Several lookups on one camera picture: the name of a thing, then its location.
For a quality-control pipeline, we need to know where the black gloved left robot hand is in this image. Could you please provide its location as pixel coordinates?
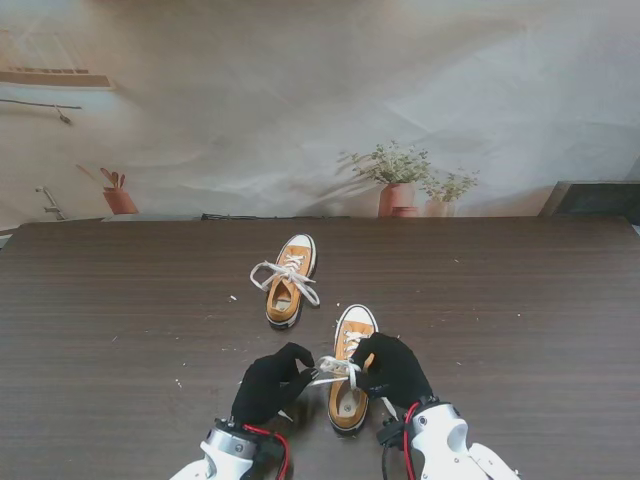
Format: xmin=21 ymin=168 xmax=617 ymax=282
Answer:
xmin=230 ymin=342 xmax=317 ymax=426

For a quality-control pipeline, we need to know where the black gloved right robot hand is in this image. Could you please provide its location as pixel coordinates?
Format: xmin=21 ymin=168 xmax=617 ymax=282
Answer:
xmin=349 ymin=332 xmax=435 ymax=414

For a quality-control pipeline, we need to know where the white shoelace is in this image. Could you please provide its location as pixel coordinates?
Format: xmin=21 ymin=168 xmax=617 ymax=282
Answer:
xmin=277 ymin=329 xmax=401 ymax=424
xmin=249 ymin=254 xmax=321 ymax=309

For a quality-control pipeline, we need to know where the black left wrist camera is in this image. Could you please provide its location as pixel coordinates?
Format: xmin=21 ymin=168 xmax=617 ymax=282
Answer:
xmin=257 ymin=433 xmax=287 ymax=471

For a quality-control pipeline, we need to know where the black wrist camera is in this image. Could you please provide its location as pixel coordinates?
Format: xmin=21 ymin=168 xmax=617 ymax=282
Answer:
xmin=375 ymin=418 xmax=406 ymax=451
xmin=257 ymin=433 xmax=287 ymax=471

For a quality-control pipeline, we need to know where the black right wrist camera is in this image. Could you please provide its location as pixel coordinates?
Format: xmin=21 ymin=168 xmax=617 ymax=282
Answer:
xmin=375 ymin=418 xmax=406 ymax=451

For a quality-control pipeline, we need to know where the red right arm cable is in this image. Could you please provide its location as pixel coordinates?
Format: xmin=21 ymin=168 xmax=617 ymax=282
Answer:
xmin=402 ymin=402 xmax=422 ymax=480

